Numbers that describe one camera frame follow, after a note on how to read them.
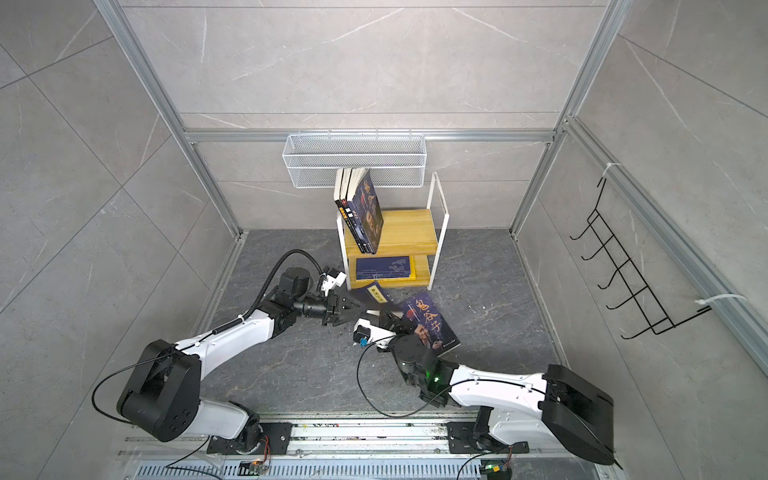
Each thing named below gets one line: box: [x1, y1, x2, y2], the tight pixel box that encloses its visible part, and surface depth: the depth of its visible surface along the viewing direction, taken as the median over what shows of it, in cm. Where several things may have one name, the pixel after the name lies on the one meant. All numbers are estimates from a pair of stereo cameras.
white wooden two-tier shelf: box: [336, 171, 450, 291], surface depth 95 cm
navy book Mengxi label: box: [365, 281, 391, 305], surface depth 99 cm
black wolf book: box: [336, 169, 377, 254], surface depth 81 cm
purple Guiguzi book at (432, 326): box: [405, 291, 461, 357], surface depth 97 cm
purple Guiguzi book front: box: [347, 168, 384, 255], surface depth 81 cm
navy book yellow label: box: [356, 256, 410, 280], surface depth 101 cm
